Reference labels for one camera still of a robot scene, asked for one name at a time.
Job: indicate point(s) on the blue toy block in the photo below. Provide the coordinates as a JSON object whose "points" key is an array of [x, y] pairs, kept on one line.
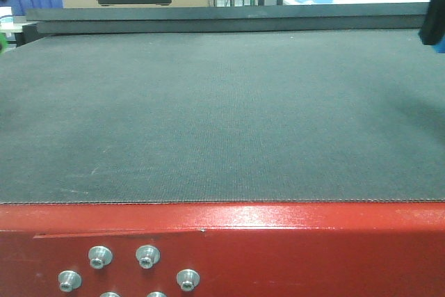
{"points": [[440, 47]]}

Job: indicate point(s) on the green toy block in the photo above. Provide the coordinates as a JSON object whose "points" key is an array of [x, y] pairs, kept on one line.
{"points": [[3, 43]]}

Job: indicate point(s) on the black conveyor belt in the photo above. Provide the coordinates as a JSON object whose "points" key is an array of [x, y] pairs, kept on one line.
{"points": [[222, 117]]}

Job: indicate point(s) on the silver bolt lower right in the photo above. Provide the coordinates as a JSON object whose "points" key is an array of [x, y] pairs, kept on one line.
{"points": [[188, 279]]}

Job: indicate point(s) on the silver bolt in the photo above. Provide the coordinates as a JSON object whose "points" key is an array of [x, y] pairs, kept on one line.
{"points": [[188, 279], [100, 256], [147, 256], [69, 281]]}

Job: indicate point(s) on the silver bolt upper right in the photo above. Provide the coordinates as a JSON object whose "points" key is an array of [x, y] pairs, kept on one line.
{"points": [[147, 256]]}

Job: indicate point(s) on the silver bolt upper left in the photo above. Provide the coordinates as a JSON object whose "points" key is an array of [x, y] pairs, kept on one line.
{"points": [[100, 256]]}

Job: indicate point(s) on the silver bolt lower left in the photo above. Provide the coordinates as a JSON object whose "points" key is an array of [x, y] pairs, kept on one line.
{"points": [[69, 281]]}

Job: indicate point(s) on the dark conveyor back rail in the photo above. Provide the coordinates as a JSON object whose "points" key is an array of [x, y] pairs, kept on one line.
{"points": [[320, 25]]}

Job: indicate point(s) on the red conveyor frame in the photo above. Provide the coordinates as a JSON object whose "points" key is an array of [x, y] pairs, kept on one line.
{"points": [[239, 249]]}

